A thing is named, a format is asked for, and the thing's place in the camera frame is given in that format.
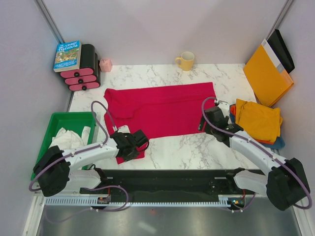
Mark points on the folded blue t-shirt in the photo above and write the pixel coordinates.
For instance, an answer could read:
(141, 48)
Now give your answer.
(278, 144)

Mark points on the aluminium frame rail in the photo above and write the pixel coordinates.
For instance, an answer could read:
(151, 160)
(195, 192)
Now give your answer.
(34, 216)

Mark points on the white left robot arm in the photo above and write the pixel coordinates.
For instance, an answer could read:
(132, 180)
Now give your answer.
(52, 171)

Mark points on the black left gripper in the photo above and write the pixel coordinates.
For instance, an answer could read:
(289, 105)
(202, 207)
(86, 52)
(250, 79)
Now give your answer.
(131, 157)

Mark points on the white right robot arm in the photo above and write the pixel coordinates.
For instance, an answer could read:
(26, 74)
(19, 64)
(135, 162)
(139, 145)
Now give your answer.
(283, 181)

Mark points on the white crumpled t-shirt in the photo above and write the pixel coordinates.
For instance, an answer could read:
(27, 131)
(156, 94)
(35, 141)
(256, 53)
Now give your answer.
(68, 139)

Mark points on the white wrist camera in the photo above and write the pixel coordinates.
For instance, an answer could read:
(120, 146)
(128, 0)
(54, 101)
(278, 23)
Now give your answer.
(121, 129)
(224, 106)

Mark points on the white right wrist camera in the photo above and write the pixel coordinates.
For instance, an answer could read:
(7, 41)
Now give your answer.
(224, 106)

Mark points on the blue treehouse paperback book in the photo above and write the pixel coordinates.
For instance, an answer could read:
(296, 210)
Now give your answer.
(67, 56)

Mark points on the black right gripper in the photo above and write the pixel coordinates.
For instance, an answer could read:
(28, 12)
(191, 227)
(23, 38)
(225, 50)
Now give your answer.
(201, 125)

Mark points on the small pink box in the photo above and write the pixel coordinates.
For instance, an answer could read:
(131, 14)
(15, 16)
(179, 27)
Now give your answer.
(105, 65)

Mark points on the white slotted cable duct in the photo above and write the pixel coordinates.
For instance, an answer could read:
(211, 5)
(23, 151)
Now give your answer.
(90, 201)

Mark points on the orange padded envelope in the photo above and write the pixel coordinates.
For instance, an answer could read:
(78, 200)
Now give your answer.
(267, 76)

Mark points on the black folder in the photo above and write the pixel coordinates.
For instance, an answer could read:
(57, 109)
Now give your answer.
(279, 47)

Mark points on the folded mustard yellow t-shirt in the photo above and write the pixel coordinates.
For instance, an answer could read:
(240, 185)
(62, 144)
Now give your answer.
(259, 121)

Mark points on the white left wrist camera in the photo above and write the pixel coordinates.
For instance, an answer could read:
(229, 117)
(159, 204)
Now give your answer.
(121, 129)

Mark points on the black pink drawer organizer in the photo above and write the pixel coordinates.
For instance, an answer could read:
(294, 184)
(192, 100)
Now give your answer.
(88, 75)

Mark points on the yellow ceramic mug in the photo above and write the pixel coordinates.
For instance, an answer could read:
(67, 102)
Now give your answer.
(185, 61)

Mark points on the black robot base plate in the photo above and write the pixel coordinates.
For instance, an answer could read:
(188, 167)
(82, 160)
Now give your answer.
(168, 186)

